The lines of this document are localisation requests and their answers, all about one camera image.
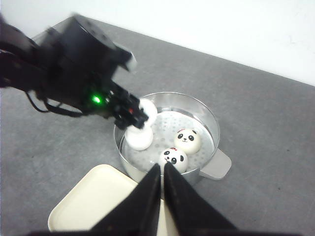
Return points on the stainless steel steamer pot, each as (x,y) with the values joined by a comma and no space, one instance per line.
(176,111)

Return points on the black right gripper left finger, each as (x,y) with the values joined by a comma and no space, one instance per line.
(138,213)

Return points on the panda bun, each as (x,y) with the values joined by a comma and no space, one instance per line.
(176,157)
(187,140)
(141,138)

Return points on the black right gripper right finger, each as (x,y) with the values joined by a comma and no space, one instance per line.
(192,215)

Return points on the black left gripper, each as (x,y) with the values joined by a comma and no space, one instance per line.
(111,100)

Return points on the beige plastic tray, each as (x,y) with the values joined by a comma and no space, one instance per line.
(96,195)

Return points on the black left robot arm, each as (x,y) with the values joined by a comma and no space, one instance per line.
(71,71)

